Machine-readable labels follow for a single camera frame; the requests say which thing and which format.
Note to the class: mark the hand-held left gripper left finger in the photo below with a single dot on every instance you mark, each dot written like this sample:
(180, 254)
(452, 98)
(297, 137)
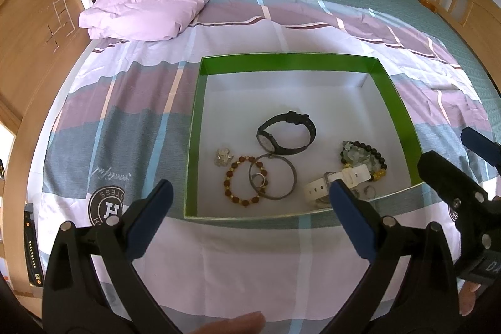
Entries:
(150, 216)

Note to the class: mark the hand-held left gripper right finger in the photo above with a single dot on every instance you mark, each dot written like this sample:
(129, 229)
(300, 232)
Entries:
(348, 212)

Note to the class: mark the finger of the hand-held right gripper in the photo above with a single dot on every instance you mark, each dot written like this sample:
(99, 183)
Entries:
(442, 173)
(481, 148)

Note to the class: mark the silver bangle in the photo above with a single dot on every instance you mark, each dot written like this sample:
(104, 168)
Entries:
(294, 177)

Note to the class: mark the green cardboard box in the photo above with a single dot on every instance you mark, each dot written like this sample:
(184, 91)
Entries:
(242, 111)

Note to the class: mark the person's right hand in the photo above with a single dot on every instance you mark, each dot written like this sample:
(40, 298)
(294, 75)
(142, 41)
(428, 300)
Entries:
(467, 297)

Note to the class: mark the person's left hand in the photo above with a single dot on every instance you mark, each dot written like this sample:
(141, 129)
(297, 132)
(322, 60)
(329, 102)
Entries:
(235, 324)

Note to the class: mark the white wristwatch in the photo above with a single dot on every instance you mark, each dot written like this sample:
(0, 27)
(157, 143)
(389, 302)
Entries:
(352, 173)

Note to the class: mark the small silver charm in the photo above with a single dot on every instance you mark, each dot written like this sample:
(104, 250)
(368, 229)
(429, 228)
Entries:
(223, 158)

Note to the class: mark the black wristwatch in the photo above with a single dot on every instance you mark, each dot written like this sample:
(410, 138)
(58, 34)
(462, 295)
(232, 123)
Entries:
(264, 138)

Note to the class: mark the black electronic device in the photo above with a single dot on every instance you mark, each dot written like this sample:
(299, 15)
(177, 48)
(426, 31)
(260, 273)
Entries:
(33, 252)

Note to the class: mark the printed plaid bed sheet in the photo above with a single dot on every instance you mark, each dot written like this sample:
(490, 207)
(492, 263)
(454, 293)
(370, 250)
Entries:
(274, 32)

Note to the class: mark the wooden headboard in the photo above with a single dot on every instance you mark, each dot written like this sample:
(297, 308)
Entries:
(31, 25)

